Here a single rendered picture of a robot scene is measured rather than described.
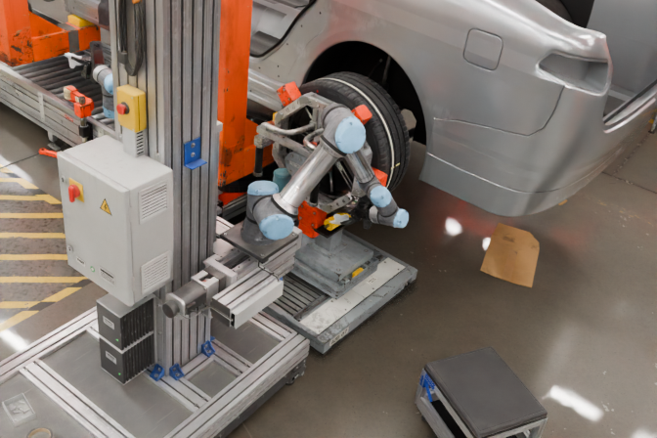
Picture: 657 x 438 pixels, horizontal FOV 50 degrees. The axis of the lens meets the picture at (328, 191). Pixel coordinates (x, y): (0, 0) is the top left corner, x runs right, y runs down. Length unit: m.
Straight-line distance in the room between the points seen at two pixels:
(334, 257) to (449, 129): 0.94
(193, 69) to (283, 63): 1.52
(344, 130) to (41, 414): 1.58
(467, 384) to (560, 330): 1.10
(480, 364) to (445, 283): 1.02
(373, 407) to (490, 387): 0.56
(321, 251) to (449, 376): 1.07
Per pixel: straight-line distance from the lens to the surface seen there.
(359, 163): 2.72
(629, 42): 4.72
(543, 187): 3.26
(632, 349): 4.09
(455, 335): 3.74
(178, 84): 2.33
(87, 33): 5.27
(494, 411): 2.97
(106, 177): 2.35
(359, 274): 3.72
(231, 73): 3.37
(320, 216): 3.46
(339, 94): 3.22
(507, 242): 4.52
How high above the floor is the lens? 2.44
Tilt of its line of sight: 31 degrees down
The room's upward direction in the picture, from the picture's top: 8 degrees clockwise
